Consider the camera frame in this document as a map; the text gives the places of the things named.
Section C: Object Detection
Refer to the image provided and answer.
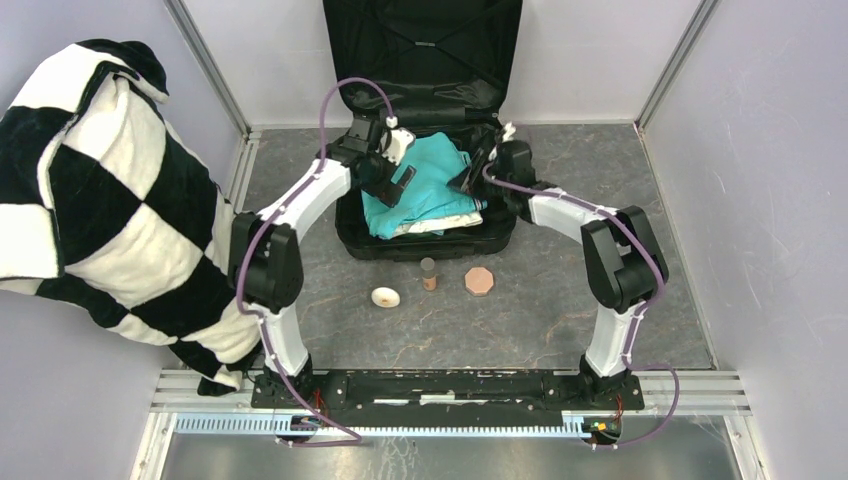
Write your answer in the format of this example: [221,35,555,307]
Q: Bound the aluminium frame rail base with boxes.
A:
[131,369,768,479]

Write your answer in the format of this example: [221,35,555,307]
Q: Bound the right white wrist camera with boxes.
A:
[499,122,517,143]

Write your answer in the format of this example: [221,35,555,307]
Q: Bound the brown grey cylindrical bottle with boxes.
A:
[420,257,438,291]

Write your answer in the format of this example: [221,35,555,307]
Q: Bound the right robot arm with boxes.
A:
[448,140,669,408]

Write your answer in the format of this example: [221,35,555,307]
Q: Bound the teal shorts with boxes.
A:
[361,132,487,240]

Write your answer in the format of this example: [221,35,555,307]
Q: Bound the small white round jar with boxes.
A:
[370,287,401,308]

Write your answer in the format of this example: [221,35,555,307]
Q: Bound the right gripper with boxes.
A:
[445,150,510,203]

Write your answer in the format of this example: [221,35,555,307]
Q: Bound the white shirt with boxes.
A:
[390,211,483,239]

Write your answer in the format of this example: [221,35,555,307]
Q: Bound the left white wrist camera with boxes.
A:
[382,116,416,165]

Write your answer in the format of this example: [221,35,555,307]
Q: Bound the purple cable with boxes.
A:
[235,78,399,449]
[482,123,682,452]

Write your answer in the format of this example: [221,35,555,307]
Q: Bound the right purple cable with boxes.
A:
[482,123,682,452]

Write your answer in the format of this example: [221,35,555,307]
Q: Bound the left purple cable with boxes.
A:
[235,78,399,449]

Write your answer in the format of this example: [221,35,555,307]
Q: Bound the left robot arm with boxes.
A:
[228,117,416,408]

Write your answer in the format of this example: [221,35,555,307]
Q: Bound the black white checkered blanket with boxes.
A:
[1,39,261,397]

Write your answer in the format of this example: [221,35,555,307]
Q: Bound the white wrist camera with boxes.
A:
[382,116,416,165]
[499,122,517,143]

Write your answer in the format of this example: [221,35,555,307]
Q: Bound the black open suitcase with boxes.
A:
[323,1,523,261]

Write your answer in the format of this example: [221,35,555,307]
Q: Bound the pink octagonal compact box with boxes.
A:
[464,266,495,297]

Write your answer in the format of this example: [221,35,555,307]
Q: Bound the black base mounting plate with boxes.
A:
[250,368,645,429]

